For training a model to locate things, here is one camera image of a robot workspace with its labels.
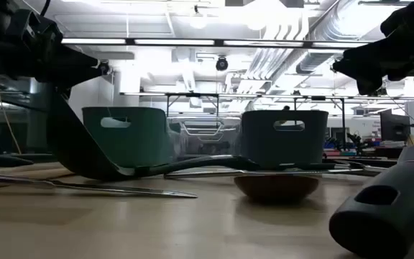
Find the black overhead camera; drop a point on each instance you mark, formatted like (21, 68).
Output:
(222, 64)

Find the black plastic ladle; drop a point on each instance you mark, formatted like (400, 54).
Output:
(77, 154)

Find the overhead light bar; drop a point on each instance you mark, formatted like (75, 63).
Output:
(217, 42)

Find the black computer monitor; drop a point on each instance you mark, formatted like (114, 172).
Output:
(394, 126)

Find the clear plastic bin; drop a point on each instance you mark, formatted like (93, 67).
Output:
(207, 147)

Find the black background robot arm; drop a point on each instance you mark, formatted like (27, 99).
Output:
(358, 142)

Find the blue plastic bin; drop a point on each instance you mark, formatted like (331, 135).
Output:
(264, 147)

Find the black round ceiling camera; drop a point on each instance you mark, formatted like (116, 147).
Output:
(107, 68)

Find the small dark wooden spoon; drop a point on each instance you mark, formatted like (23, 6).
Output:
(275, 188)

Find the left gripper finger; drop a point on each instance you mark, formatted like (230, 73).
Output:
(68, 81)
(74, 57)

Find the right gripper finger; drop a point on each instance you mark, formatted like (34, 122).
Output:
(358, 59)
(368, 86)

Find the teal plastic bin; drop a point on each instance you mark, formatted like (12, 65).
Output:
(138, 144)

